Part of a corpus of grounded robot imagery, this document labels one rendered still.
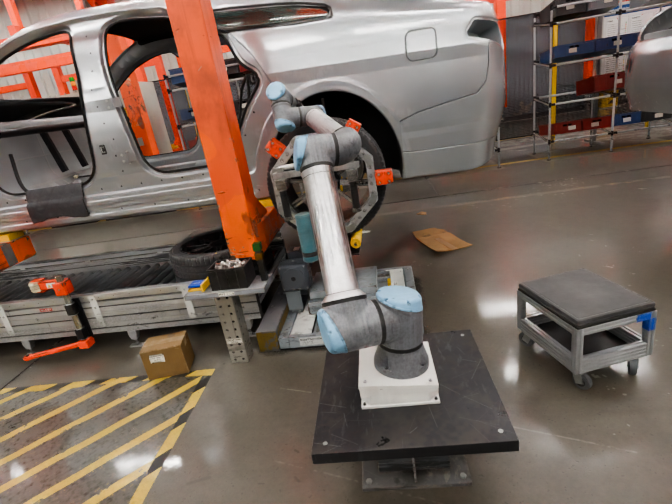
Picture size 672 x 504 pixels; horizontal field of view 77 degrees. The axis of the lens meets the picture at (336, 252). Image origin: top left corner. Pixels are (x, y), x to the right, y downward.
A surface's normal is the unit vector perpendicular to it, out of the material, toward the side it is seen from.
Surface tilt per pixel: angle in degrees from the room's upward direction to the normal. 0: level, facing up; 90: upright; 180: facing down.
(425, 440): 0
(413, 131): 90
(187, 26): 90
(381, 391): 90
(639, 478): 0
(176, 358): 90
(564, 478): 0
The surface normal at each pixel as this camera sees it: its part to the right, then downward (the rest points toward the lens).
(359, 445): -0.15, -0.93
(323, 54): -0.09, 0.36
